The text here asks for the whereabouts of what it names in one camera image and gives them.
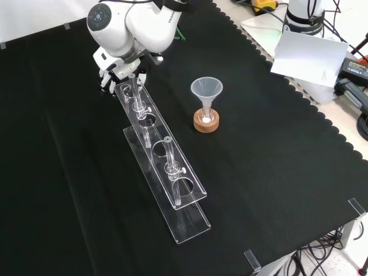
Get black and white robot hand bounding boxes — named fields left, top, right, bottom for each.
left=92, top=47, right=148, bottom=94

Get translucent plastic funnel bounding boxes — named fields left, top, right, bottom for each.
left=190, top=76, right=224, bottom=116

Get clear acrylic funnel stand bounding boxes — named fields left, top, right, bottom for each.
left=114, top=73, right=212, bottom=245

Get small round-bottom glass flask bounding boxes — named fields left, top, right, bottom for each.
left=200, top=108, right=215, bottom=125

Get black table cloth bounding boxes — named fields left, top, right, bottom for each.
left=0, top=0, right=368, bottom=276

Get pale board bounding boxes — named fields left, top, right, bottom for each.
left=240, top=10, right=346, bottom=105

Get yellow stop button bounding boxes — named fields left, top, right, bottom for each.
left=251, top=0, right=279, bottom=16

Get white paper sheet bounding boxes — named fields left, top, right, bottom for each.
left=270, top=30, right=350, bottom=87

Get clear plastic table clip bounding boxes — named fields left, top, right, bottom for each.
left=243, top=249, right=262, bottom=273
left=347, top=198, right=367, bottom=217

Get black power adapter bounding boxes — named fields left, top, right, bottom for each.
left=341, top=57, right=368, bottom=81

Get white table leg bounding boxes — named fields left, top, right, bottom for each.
left=341, top=214, right=363, bottom=251

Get cork ring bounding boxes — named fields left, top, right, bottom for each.
left=193, top=109, right=220, bottom=133

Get black clamp handle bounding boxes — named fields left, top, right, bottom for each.
left=334, top=78, right=368, bottom=111

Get black coiled cable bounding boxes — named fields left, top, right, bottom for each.
left=356, top=112, right=368, bottom=142

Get black floor cables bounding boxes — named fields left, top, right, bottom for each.
left=283, top=225, right=368, bottom=276

